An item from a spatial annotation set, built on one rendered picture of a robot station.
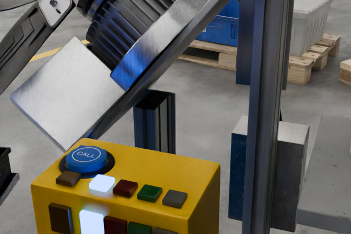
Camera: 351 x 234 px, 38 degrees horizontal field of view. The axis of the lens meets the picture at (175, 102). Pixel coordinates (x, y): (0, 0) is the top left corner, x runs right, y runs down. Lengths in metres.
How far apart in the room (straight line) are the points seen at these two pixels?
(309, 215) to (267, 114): 0.20
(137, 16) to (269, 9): 0.22
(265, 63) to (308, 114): 2.26
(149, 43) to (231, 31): 3.00
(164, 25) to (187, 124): 2.17
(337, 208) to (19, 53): 0.62
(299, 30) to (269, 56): 2.72
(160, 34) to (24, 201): 1.70
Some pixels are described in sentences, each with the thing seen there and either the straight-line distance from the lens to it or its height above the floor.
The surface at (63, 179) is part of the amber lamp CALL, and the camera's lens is 0.48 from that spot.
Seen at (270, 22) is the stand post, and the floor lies 1.11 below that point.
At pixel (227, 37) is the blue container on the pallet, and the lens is 3.83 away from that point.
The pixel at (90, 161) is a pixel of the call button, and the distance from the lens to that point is 0.50.
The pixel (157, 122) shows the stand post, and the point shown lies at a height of 0.88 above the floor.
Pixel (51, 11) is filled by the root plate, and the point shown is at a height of 1.10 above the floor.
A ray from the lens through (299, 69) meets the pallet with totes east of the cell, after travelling 3.55.
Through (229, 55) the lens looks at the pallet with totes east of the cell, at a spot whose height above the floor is 0.12.
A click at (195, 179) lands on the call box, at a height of 1.07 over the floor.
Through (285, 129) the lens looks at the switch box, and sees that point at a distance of 1.09.
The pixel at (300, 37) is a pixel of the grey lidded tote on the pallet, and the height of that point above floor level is 0.29.
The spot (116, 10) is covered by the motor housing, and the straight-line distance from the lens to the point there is 0.85.
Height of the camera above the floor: 1.34
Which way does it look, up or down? 24 degrees down
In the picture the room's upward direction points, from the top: 1 degrees counter-clockwise
